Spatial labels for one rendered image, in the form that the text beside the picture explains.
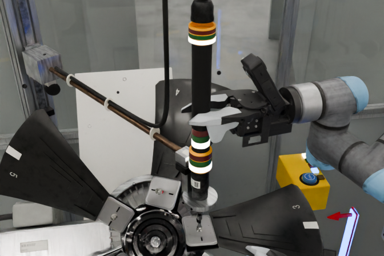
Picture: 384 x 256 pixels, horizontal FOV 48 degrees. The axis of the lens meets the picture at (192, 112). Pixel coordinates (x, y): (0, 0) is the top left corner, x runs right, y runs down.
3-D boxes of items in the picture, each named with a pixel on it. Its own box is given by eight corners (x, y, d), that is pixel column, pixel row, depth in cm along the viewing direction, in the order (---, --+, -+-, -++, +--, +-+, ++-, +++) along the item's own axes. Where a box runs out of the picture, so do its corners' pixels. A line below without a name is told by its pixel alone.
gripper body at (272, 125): (239, 149, 78) (298, 137, 82) (243, 108, 74) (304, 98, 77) (223, 127, 85) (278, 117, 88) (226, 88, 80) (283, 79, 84)
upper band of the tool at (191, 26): (183, 41, 69) (182, 24, 68) (202, 35, 72) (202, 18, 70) (202, 49, 67) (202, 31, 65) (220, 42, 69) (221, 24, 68)
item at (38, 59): (24, 75, 124) (19, 47, 120) (47, 68, 128) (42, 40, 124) (42, 87, 118) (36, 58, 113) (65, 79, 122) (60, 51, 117)
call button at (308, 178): (299, 176, 125) (300, 172, 124) (312, 175, 125) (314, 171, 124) (304, 186, 121) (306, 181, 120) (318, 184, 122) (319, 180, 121)
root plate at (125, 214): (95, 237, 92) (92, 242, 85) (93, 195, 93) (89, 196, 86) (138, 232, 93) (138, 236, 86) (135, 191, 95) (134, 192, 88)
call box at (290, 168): (274, 181, 138) (278, 154, 133) (304, 178, 140) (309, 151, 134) (292, 216, 125) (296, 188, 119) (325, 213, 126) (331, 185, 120)
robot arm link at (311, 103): (325, 93, 79) (301, 74, 85) (303, 96, 77) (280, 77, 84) (319, 127, 82) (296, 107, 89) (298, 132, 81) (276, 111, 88)
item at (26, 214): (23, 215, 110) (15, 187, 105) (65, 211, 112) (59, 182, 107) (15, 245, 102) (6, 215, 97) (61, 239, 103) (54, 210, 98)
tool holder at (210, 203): (168, 194, 88) (167, 156, 83) (193, 179, 92) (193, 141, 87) (199, 218, 82) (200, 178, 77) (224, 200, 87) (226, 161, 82)
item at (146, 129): (49, 72, 117) (48, 67, 117) (54, 71, 118) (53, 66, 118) (184, 159, 84) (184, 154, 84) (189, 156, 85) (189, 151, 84)
